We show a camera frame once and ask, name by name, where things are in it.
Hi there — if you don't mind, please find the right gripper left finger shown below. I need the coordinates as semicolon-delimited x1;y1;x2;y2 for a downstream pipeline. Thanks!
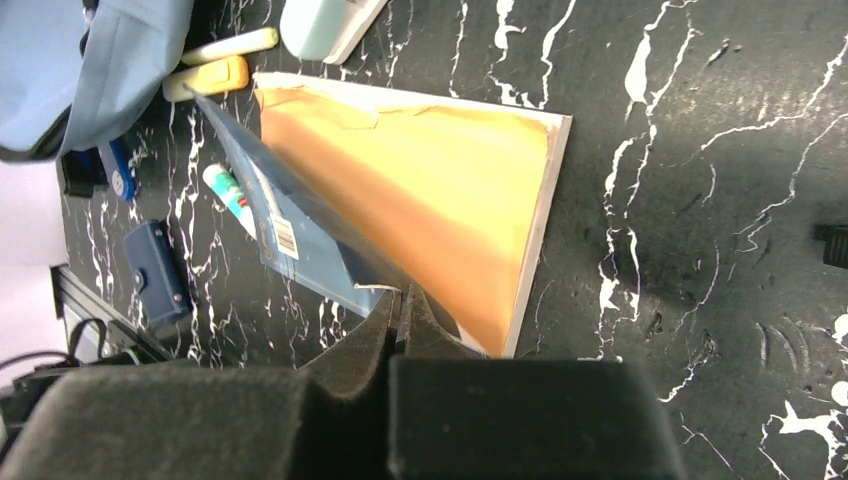
1;294;397;479

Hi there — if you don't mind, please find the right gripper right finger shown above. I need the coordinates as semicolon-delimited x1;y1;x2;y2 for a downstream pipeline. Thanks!
387;287;686;479

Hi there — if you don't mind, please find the green white glue stick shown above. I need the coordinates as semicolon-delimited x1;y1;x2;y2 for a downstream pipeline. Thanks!
202;164;257;239

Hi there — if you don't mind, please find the dark blue notebook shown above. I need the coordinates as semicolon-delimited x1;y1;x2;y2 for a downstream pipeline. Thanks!
191;72;572;358

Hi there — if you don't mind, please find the blue student backpack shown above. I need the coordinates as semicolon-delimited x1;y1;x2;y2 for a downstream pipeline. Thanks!
1;1;194;162

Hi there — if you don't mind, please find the teal eraser case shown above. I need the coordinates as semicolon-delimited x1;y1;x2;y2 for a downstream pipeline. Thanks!
279;0;387;65

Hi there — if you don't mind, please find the navy snap wallet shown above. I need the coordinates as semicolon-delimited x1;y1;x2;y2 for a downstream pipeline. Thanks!
123;220;191;326

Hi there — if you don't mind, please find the yellow orange highlighter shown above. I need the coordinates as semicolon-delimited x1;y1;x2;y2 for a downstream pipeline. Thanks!
162;55;250;103

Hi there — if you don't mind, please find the white pen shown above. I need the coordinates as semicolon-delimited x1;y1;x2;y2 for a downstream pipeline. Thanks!
181;27;280;66

